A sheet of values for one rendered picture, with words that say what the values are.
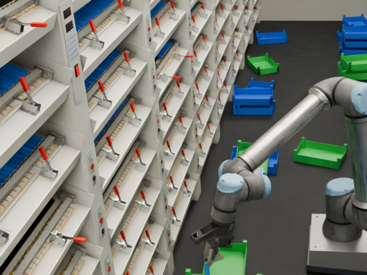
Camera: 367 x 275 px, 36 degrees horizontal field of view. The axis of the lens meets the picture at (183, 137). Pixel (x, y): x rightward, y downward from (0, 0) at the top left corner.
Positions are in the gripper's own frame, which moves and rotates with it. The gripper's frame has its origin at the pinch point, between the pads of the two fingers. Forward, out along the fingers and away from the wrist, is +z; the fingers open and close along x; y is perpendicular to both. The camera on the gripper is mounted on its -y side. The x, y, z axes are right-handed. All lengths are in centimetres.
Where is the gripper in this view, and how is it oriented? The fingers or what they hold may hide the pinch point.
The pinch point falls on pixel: (206, 262)
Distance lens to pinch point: 221.9
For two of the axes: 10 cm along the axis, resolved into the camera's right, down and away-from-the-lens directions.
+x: -3.4, -4.3, 8.4
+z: -1.8, 9.0, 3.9
